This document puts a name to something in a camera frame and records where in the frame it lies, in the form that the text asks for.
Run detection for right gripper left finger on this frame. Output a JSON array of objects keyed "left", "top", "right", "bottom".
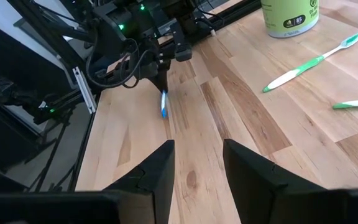
[{"left": 104, "top": 139, "right": 176, "bottom": 224}]

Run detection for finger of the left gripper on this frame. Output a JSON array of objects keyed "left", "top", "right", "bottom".
[
  {"left": 149, "top": 66, "right": 165, "bottom": 94},
  {"left": 163, "top": 60, "right": 172, "bottom": 94}
]

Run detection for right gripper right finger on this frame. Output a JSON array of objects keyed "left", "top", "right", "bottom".
[{"left": 223, "top": 139, "right": 326, "bottom": 224}]

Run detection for blue white toothbrush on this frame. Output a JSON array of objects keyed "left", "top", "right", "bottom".
[{"left": 160, "top": 89, "right": 169, "bottom": 119}]

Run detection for green white toothbrush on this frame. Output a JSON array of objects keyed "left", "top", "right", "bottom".
[
  {"left": 333, "top": 98, "right": 358, "bottom": 110},
  {"left": 262, "top": 32, "right": 358, "bottom": 93}
]

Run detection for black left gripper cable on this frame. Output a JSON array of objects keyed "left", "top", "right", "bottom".
[{"left": 85, "top": 37, "right": 150, "bottom": 90}]

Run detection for green disinfecting wipes canister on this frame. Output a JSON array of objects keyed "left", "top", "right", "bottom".
[{"left": 260, "top": 0, "right": 320, "bottom": 39}]

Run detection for silver bracket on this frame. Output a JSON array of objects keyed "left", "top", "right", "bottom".
[{"left": 73, "top": 66, "right": 96, "bottom": 114}]

